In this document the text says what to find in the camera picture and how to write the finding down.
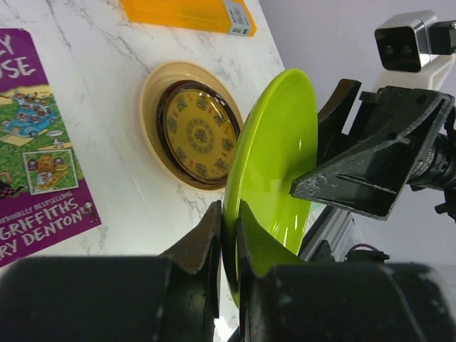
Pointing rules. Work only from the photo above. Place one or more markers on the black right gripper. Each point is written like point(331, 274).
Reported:
point(405, 139)

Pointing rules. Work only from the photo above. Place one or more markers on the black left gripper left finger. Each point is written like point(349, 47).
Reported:
point(193, 284)

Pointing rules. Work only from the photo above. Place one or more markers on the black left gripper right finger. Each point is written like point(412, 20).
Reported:
point(257, 254)

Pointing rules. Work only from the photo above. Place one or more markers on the green plate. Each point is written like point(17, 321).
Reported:
point(278, 143)

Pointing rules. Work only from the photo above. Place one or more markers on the yellow patterned dark-rimmed plate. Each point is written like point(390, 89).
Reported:
point(198, 130)

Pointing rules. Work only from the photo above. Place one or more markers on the cream plate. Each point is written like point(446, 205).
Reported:
point(154, 86)

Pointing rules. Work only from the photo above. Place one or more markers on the purple treehouse book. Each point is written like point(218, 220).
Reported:
point(45, 198)

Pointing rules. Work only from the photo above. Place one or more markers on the orange folder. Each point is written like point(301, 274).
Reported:
point(218, 16)

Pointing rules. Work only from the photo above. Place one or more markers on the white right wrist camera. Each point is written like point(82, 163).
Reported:
point(416, 50)

